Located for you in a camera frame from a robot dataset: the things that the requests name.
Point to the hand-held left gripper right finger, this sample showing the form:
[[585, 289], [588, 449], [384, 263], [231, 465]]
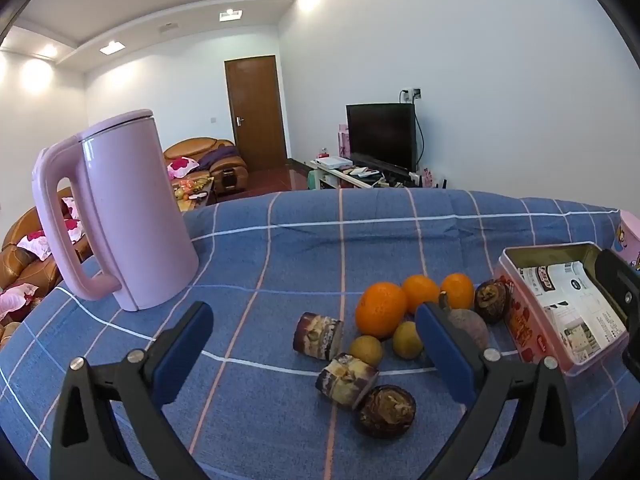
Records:
[[445, 355]]

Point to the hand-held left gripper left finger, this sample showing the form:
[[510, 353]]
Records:
[[185, 350]]

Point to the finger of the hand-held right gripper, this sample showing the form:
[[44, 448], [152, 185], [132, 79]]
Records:
[[620, 285]]

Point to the purple passion fruit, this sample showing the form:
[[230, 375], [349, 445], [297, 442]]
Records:
[[470, 327]]

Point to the yellow-brown longan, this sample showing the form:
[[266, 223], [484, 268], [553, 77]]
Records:
[[366, 350], [406, 340]]

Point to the small orange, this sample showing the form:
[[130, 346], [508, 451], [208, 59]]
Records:
[[420, 292], [457, 290]]

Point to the dark brown water chestnut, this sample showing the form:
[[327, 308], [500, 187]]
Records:
[[386, 410], [492, 300]]

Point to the large orange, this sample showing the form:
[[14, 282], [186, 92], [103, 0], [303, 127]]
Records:
[[381, 309]]

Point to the metal tray with paper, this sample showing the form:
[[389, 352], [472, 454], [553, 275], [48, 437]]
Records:
[[520, 330]]

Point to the taro piece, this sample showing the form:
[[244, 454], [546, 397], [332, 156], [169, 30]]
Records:
[[346, 379], [317, 335]]

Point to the pink cartoon cup with lid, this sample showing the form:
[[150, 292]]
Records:
[[630, 240]]

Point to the printed paper leaflet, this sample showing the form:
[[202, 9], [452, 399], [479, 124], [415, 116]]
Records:
[[575, 305]]

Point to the blue checked cloth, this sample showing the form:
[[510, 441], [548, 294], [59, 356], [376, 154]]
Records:
[[300, 270]]

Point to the cluttered coffee table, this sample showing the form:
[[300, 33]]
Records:
[[192, 192]]

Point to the pink electric kettle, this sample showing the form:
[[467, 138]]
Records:
[[130, 200]]

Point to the orange-brown leather sofa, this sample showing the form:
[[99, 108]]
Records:
[[30, 265]]

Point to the pink floral pillow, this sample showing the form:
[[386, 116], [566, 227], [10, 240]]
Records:
[[181, 166]]

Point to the orange-brown leather armchair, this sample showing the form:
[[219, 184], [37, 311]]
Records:
[[210, 157]]

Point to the purple blanket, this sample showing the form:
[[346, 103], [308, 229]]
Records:
[[217, 156]]

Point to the white television stand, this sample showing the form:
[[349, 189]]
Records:
[[340, 176]]

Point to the white set-top box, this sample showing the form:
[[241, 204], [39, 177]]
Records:
[[332, 162]]

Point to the black television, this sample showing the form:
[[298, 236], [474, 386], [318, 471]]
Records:
[[381, 135]]

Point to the pink box beside television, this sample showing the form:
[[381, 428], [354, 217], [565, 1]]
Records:
[[343, 142]]

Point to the brown wooden door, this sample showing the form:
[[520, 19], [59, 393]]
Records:
[[255, 110]]

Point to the square ceiling light panel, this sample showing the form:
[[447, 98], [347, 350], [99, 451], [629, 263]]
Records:
[[231, 14], [111, 47]]

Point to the wall power socket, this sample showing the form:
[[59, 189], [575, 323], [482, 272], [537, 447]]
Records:
[[412, 93]]

